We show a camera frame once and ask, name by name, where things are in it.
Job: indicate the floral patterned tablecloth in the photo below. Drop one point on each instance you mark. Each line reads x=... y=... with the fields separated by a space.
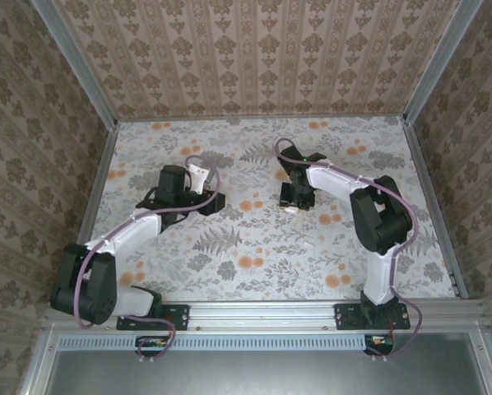
x=270 y=271

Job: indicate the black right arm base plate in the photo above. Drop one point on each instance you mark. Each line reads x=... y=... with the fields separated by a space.
x=346 y=317

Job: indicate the aluminium lower frame profile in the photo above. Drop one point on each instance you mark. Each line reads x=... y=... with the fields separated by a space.
x=488 y=366
x=38 y=362

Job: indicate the aluminium mounting rail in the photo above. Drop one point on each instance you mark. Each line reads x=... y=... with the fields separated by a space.
x=262 y=317

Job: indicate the aluminium rear frame rail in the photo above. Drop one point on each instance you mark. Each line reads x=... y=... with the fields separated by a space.
x=262 y=117

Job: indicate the aluminium frame post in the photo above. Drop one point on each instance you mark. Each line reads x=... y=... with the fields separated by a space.
x=77 y=66
x=439 y=61

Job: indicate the grey metal panel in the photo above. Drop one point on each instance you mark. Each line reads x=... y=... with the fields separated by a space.
x=270 y=374

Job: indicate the black connector box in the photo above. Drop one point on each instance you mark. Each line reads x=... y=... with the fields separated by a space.
x=379 y=342
x=151 y=343

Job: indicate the aluminium side frame rail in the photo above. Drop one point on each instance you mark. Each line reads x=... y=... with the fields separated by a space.
x=427 y=181
x=100 y=181

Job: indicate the white earbud charging case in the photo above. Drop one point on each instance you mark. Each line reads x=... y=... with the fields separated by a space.
x=292 y=209

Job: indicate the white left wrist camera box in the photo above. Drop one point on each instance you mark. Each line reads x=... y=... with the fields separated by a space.
x=198 y=177

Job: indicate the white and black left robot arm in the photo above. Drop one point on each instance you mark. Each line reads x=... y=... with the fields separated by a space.
x=126 y=232

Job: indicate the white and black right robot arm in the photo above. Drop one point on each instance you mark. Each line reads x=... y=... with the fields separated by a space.
x=336 y=179

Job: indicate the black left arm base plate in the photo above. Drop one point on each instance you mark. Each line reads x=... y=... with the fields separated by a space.
x=176 y=317

